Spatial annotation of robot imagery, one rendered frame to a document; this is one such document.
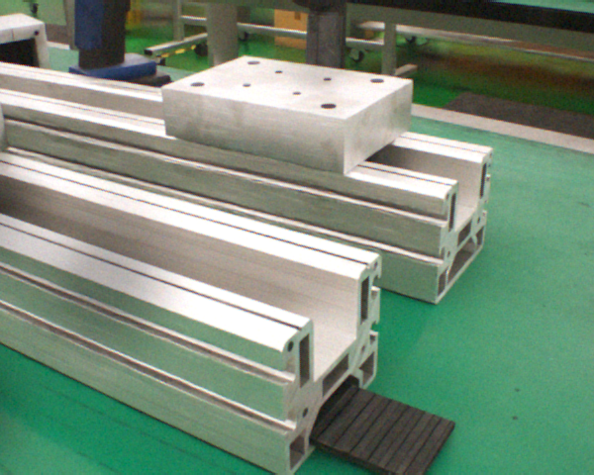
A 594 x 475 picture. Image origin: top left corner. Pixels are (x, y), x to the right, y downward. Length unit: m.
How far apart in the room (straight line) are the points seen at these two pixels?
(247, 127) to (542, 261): 0.25
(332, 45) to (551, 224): 0.26
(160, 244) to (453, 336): 0.20
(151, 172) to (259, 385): 0.31
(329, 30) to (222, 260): 0.33
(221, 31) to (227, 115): 2.71
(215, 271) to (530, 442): 0.20
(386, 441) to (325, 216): 0.20
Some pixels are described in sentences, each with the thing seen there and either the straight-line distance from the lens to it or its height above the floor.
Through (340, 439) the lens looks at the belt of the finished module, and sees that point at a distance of 0.39.
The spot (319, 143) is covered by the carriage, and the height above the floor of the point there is 0.88.
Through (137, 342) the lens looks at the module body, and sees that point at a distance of 0.40.
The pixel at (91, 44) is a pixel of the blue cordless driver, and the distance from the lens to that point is 0.89.
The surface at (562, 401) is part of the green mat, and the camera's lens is 0.45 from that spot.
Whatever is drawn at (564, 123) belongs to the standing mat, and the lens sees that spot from 3.44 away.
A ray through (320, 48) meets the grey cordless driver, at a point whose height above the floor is 0.90.
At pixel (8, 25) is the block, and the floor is 0.87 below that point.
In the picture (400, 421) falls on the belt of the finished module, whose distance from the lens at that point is 0.41.
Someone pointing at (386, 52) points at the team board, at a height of 0.24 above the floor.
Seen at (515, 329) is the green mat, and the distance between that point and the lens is 0.51.
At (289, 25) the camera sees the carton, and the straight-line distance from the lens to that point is 4.70.
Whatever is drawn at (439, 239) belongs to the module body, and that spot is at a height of 0.83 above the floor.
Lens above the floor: 1.06
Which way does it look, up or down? 28 degrees down
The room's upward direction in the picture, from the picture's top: 1 degrees counter-clockwise
